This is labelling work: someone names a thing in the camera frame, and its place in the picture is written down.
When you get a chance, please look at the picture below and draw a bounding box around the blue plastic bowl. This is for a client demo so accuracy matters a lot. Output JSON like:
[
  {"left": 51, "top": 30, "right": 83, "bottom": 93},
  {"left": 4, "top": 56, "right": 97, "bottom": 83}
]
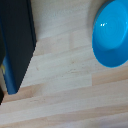
[{"left": 91, "top": 0, "right": 128, "bottom": 69}]

